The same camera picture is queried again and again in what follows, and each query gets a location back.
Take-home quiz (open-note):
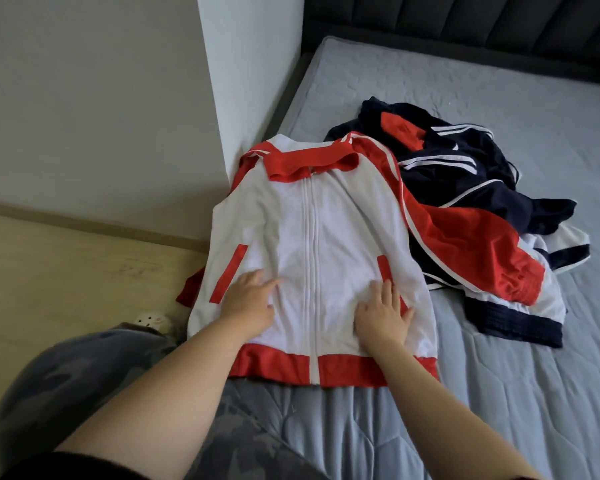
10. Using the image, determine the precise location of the person's left hand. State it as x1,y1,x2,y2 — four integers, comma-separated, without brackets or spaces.
218,269,281,341

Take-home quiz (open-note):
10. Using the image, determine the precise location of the person's right hand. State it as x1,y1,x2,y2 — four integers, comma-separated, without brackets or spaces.
353,277,416,354

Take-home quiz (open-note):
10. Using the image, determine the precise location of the red and white jacket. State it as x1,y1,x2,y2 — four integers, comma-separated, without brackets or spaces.
175,131,551,388

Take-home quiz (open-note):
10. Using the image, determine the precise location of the white and navy garment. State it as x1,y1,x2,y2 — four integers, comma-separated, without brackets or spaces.
420,223,591,348

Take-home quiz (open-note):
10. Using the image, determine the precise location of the red and navy sports jacket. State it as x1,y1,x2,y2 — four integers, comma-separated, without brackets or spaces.
325,97,577,236

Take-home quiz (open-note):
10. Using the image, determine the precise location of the grey quilted bed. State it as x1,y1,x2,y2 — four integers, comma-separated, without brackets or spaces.
220,35,600,480

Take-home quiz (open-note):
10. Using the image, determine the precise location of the person's left forearm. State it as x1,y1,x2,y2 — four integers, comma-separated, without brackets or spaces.
55,319,271,480

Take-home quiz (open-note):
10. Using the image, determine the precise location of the person's right forearm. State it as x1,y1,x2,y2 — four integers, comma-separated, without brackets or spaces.
365,339,541,480

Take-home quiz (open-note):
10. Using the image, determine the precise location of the person's white clog shoe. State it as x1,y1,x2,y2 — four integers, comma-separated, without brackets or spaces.
133,313,177,338

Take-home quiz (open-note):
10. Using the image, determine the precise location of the dark grey upholstered headboard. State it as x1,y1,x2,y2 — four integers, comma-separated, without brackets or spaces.
302,0,600,84

